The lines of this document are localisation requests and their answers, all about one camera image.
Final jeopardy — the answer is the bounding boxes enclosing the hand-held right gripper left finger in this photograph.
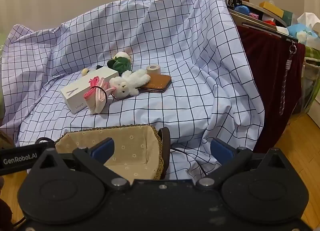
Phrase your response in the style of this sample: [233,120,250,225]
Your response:
[36,138,131,192]

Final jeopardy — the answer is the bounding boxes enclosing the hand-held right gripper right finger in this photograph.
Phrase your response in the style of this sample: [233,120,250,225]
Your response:
[196,138,292,191]

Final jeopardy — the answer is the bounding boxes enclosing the woven basket with floral lining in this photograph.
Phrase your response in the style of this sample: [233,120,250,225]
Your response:
[54,124,172,180]

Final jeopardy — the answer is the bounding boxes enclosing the pink ribbon cloth pouch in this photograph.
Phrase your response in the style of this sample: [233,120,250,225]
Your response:
[84,76,116,115]

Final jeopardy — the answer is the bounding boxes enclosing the white plush bear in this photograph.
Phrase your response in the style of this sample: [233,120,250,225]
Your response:
[109,69,151,100]

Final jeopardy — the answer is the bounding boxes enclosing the green plush toy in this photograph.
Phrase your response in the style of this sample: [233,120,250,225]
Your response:
[107,51,133,73]

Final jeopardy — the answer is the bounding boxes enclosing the white cardboard phone box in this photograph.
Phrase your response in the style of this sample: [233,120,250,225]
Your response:
[61,67,119,115]

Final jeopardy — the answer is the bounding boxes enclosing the dark red velvet cloth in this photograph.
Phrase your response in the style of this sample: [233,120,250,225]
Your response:
[236,25,307,154]

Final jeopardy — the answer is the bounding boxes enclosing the brown leather wallet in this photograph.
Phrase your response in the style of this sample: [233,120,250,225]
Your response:
[138,74,172,94]

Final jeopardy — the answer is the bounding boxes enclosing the beige tape roll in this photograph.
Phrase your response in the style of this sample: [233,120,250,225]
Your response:
[146,65,161,76]

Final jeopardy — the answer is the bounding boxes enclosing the clear plastic bag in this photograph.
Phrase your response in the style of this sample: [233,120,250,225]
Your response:
[297,58,320,115]

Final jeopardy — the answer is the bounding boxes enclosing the light blue checked sheet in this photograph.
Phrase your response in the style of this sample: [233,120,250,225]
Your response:
[0,0,265,180]

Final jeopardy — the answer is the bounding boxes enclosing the grey tray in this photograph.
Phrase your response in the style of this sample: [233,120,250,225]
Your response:
[228,0,299,44]

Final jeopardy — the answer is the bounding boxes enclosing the green checked cloth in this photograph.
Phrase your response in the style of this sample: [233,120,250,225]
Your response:
[304,45,320,62]

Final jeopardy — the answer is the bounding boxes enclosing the blue plastic bag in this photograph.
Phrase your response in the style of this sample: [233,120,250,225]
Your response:
[287,23,320,45]

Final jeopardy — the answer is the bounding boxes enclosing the blue ball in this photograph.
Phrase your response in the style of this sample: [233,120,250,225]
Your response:
[234,5,251,15]

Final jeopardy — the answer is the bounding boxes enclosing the dark green box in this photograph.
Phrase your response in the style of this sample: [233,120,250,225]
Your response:
[280,10,294,26]

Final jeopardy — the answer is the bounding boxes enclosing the black and white patterned cloth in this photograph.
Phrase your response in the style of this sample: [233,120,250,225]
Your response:
[224,0,243,9]

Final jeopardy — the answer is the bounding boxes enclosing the yellow-brown box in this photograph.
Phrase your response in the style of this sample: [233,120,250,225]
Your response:
[259,1,285,18]

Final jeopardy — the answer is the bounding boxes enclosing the white plastic bag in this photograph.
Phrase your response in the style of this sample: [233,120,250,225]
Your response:
[297,12,320,30]

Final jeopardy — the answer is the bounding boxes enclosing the black cable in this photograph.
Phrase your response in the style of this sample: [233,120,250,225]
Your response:
[170,146,208,177]

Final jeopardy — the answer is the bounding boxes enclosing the braided rope keychain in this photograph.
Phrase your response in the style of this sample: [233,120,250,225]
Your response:
[278,41,298,115]

